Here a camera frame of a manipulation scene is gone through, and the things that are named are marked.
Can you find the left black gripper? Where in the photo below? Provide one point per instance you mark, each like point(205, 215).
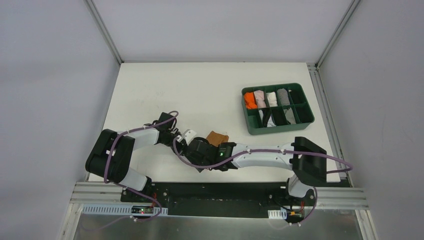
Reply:
point(178, 140)

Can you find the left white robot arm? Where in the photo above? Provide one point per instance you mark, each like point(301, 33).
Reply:
point(112, 152)

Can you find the right aluminium rail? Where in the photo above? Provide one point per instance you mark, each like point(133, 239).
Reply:
point(341, 198)

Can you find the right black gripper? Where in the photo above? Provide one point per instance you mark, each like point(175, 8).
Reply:
point(201, 145)

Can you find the grey striped rolled underwear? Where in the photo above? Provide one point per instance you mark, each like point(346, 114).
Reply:
point(283, 96)

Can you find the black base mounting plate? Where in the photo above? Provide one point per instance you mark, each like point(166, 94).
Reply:
point(252, 200)

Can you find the orange rolled underwear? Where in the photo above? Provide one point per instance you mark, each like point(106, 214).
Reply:
point(250, 101)

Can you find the left white cable duct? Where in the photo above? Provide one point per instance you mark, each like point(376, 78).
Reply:
point(124, 210)

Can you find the white cable duct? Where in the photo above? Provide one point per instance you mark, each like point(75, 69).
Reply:
point(279, 214)
point(124, 210)

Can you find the black white rolled underwear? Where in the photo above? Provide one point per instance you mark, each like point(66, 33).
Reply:
point(266, 118)

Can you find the green divided plastic tray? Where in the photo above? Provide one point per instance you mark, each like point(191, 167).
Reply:
point(298, 102)

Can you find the brown underwear beige waistband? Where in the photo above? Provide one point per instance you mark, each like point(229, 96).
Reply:
point(216, 139)

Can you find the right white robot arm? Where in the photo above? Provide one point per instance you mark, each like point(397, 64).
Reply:
point(304, 158)

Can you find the right white cable duct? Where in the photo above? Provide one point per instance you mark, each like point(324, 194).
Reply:
point(279, 214)

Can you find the pink rolled underwear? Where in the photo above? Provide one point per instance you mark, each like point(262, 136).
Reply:
point(260, 99)

